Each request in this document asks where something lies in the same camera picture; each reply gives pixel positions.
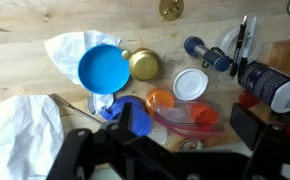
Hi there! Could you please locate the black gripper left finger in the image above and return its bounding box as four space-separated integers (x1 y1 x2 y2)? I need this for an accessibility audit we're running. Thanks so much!
46 102 186 180

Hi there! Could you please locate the dark canister with white lid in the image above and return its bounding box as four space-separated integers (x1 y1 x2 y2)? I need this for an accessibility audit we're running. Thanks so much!
237 60 290 114

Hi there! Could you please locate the clear plastic zip bag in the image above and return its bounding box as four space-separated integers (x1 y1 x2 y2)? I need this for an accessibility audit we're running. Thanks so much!
148 88 226 141

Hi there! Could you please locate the small metal ring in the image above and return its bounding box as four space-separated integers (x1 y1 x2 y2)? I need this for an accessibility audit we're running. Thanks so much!
179 138 205 152

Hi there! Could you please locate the black pen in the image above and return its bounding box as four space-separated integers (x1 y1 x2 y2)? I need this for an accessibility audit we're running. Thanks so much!
229 14 249 78

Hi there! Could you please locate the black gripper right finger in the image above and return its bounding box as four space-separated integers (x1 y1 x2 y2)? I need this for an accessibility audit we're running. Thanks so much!
230 103 290 180

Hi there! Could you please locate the wooden tray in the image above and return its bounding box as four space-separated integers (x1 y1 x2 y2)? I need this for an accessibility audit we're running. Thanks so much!
267 37 290 83

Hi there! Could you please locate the white cloth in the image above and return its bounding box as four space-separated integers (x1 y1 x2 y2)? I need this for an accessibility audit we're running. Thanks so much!
0 94 65 180

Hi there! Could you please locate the gold round knob plate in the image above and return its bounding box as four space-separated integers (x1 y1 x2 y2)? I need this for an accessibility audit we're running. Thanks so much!
158 0 185 22

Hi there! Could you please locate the clear plastic ring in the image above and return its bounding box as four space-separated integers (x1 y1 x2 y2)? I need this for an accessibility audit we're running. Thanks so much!
216 26 263 64

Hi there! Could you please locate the blue round plate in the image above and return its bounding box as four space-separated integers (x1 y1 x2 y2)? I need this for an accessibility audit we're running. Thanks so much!
77 44 132 95

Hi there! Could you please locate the gold metal cup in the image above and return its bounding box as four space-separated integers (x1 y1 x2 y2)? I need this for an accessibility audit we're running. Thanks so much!
121 47 163 82

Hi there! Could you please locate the white round plastic lid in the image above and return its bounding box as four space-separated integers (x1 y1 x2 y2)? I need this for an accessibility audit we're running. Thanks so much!
172 68 209 102

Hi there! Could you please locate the thin metal rod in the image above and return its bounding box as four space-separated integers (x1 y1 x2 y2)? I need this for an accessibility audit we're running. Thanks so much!
49 93 103 125

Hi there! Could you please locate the red small lid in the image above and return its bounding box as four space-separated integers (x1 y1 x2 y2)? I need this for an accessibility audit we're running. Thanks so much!
238 90 261 109

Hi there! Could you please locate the white marker pen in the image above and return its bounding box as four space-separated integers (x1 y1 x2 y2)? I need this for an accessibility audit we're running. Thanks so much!
239 16 259 73

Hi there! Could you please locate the purple-blue round lid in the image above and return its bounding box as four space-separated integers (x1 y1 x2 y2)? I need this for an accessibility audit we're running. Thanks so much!
100 95 153 137

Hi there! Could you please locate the orange plastic cup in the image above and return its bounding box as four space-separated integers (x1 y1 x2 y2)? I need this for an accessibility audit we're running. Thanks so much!
190 102 219 126
144 88 176 116

